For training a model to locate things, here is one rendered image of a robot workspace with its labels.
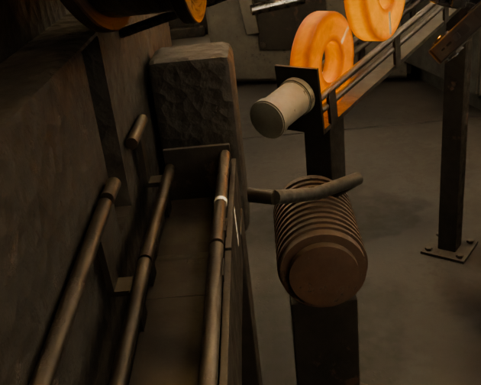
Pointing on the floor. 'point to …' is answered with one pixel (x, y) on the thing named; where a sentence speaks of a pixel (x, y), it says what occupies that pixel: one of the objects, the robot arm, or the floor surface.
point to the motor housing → (321, 283)
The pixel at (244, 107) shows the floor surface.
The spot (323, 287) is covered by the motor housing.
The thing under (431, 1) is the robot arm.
